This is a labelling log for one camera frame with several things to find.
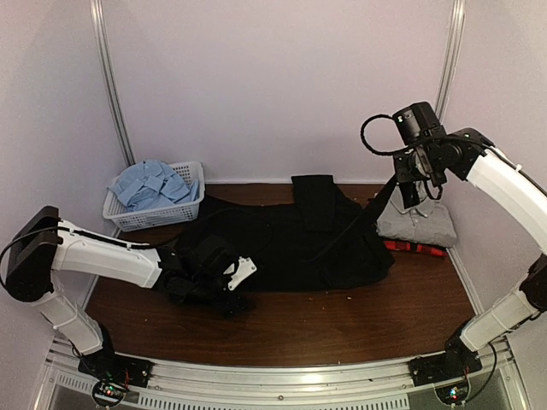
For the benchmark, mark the grey folded button shirt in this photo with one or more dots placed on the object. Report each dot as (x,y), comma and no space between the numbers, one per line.
(427,223)

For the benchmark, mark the white plastic basket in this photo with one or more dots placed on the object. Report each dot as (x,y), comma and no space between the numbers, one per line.
(114,211)

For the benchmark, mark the black long sleeve shirt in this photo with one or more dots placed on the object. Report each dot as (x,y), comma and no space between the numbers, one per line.
(321,241)

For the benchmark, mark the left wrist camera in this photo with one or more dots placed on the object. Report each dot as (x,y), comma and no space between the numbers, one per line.
(238,272)

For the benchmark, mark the aluminium frame post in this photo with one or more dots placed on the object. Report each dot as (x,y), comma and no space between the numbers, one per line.
(451,56)
(113,100)

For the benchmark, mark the left aluminium frame post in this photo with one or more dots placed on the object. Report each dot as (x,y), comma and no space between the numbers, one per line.
(113,100)

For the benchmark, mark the red black plaid shirt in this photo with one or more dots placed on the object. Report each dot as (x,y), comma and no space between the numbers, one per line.
(415,248)

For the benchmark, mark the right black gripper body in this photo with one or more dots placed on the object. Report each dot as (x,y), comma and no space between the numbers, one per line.
(419,168)

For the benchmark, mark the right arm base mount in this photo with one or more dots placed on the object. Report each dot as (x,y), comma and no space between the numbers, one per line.
(448,371)

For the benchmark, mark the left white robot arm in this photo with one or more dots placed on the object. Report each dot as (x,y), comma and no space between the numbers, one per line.
(47,244)

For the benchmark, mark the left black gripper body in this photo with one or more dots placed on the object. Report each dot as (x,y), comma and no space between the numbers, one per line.
(205,287)

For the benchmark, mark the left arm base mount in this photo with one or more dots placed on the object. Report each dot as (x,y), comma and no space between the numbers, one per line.
(116,374)

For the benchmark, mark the right aluminium frame post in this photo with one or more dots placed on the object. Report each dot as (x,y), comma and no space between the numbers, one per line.
(451,56)

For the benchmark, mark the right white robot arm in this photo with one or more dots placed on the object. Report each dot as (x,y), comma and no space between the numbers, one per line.
(473,158)

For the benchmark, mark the light blue shirt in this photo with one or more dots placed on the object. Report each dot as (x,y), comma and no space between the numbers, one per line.
(153,184)

